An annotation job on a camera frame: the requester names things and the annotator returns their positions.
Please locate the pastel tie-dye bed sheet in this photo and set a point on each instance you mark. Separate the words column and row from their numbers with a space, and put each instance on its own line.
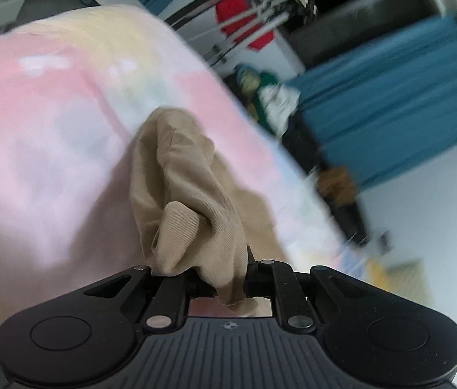
column 74, row 91

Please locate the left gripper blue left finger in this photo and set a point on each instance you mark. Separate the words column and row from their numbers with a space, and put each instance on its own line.
column 166, row 300

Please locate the pile of mixed clothes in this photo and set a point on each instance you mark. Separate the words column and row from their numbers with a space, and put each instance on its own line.
column 275, row 107

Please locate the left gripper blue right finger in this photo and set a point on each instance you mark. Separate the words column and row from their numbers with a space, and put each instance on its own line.
column 277, row 282

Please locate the blue window curtain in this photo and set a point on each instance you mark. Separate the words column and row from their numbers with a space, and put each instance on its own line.
column 387, row 106

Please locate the tan printed t-shirt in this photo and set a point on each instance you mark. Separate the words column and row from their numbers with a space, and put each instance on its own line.
column 191, row 214

